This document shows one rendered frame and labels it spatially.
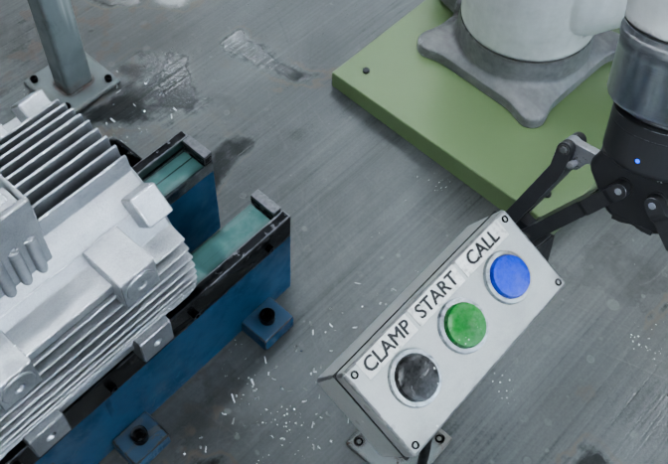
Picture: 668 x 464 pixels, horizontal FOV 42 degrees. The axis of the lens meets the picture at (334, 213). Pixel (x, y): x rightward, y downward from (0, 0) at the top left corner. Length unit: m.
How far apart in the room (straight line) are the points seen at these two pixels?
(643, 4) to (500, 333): 0.23
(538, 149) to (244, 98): 0.34
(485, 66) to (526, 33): 0.08
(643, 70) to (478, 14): 0.41
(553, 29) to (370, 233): 0.28
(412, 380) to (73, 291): 0.23
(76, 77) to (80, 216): 0.45
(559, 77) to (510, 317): 0.47
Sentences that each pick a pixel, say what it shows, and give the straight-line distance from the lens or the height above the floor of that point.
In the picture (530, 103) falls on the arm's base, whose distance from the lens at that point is 1.00.
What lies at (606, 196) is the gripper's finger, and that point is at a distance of 0.66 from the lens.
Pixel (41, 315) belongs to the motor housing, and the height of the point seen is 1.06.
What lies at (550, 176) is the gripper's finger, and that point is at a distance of 0.68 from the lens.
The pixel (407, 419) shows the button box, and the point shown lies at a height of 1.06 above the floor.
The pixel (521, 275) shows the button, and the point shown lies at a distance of 0.61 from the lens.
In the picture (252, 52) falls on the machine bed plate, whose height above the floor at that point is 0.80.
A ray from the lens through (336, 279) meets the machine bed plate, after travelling 0.90.
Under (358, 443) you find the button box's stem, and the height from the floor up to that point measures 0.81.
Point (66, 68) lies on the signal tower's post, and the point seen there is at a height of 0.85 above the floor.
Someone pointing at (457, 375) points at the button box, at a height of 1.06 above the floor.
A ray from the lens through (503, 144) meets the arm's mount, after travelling 0.98.
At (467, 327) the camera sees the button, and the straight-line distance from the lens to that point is 0.58.
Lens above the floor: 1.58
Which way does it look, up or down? 56 degrees down
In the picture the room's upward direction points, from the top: 4 degrees clockwise
